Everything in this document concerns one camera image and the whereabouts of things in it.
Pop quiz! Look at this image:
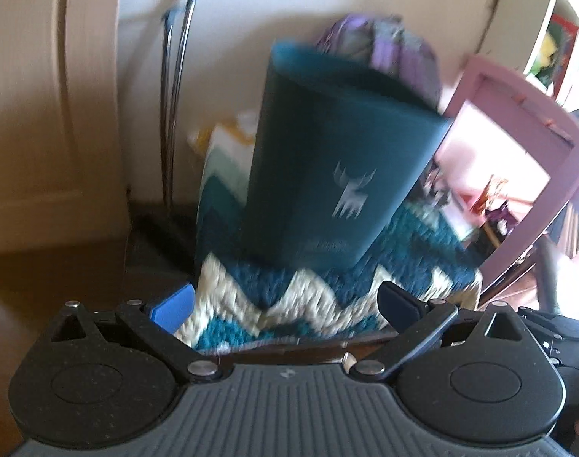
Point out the pink frame furniture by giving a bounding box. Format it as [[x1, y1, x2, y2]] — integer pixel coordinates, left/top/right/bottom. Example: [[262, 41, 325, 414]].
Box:
[[435, 55, 579, 288]]

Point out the teal trash bin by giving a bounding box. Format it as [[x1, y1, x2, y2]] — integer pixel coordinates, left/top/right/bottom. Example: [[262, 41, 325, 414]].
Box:
[[242, 42, 451, 270]]

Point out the teal white zigzag knitted blanket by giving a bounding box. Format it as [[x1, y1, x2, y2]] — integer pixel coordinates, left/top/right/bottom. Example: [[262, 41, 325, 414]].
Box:
[[172, 116, 482, 354]]

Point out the cream door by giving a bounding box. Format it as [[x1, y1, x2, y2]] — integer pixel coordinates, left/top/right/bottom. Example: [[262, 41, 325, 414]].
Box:
[[0, 0, 128, 254]]

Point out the chrome stand with black base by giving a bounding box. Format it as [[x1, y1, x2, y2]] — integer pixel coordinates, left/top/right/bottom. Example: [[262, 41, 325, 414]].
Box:
[[129, 0, 198, 273]]

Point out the purple grey trash in bin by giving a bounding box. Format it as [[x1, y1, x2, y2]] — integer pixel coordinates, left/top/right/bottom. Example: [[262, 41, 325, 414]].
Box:
[[316, 13, 442, 109]]

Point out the white bookshelf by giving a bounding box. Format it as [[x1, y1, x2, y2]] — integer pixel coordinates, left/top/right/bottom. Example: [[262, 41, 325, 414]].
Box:
[[525, 0, 579, 112]]

